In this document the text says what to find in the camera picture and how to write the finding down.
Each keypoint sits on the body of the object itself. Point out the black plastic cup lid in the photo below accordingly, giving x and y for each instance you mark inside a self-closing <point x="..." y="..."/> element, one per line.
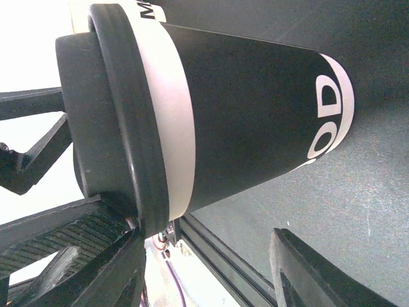
<point x="117" y="151"/>

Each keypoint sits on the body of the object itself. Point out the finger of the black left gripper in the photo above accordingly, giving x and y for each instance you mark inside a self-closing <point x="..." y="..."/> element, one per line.
<point x="29" y="244"/>
<point x="34" y="134"/>

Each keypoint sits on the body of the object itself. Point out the white paper coffee cup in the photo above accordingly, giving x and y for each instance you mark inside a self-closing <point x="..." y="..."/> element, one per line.
<point x="89" y="15"/>

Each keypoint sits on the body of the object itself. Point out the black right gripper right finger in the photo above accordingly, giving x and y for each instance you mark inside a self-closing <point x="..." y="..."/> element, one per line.
<point x="302" y="277"/>

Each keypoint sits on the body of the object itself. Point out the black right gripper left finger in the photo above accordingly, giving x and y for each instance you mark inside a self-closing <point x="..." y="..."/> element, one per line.
<point x="113" y="278"/>

